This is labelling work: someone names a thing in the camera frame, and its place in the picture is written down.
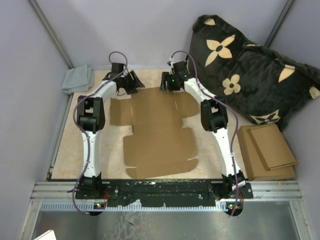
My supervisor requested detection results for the aluminium front rail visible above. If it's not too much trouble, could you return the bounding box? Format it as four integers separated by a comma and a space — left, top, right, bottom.
31, 179, 302, 214

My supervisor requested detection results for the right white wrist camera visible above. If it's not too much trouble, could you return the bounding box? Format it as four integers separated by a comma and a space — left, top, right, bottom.
167, 56, 175, 75

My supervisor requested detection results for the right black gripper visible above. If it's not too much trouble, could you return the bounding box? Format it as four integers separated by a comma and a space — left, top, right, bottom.
159, 73, 180, 93

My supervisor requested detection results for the upper folded cardboard box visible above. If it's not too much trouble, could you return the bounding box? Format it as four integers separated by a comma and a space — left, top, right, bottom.
248, 124, 297, 171

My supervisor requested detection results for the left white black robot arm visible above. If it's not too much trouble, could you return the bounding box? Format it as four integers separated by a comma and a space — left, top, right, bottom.
73, 63, 145, 199

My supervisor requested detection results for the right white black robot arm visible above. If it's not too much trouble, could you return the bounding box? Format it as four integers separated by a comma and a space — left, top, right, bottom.
159, 58, 246, 198

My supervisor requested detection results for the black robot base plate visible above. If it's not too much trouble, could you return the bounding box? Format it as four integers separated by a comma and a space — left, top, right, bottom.
71, 179, 254, 216

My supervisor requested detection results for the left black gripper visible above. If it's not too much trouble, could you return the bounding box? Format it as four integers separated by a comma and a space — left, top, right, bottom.
119, 70, 144, 95

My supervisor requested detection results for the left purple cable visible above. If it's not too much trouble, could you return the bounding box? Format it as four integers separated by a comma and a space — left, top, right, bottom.
71, 51, 129, 216

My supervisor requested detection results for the white paper corner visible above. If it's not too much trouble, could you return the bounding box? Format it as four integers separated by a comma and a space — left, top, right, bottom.
34, 229, 57, 240

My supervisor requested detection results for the folded cardboard box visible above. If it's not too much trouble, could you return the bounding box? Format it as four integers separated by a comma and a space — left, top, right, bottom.
237, 126, 296, 181
248, 124, 297, 171

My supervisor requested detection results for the folded grey cloth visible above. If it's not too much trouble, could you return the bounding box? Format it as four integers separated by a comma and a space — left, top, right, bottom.
61, 64, 94, 95

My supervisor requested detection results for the lower folded cardboard box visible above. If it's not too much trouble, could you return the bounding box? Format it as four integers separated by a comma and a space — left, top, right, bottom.
237, 126, 296, 181

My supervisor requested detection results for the black plush flower-pattern bag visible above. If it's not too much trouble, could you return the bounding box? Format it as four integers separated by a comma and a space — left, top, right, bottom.
187, 15, 320, 130

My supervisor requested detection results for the brown cardboard box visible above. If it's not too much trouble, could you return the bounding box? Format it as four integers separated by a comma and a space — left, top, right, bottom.
110, 87, 199, 179

